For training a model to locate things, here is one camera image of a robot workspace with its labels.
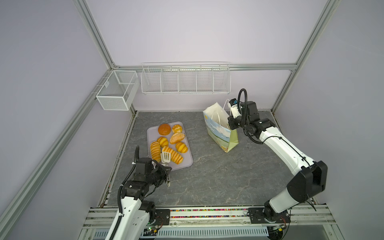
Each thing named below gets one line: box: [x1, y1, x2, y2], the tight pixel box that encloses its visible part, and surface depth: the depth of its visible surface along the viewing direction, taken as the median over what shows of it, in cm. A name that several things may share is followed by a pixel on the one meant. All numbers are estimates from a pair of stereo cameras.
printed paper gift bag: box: [203, 102, 240, 153], surface depth 89 cm
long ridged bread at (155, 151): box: [150, 141, 162, 163], surface depth 96 cm
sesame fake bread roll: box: [170, 133, 185, 145], surface depth 102 cm
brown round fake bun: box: [158, 123, 172, 136], surface depth 107 cm
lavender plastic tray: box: [146, 121, 194, 172], surface depth 98 cm
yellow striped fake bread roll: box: [157, 136, 169, 148], surface depth 101 cm
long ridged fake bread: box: [162, 146, 184, 165], surface depth 91 cm
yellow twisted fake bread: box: [175, 141, 188, 153], surface depth 98 cm
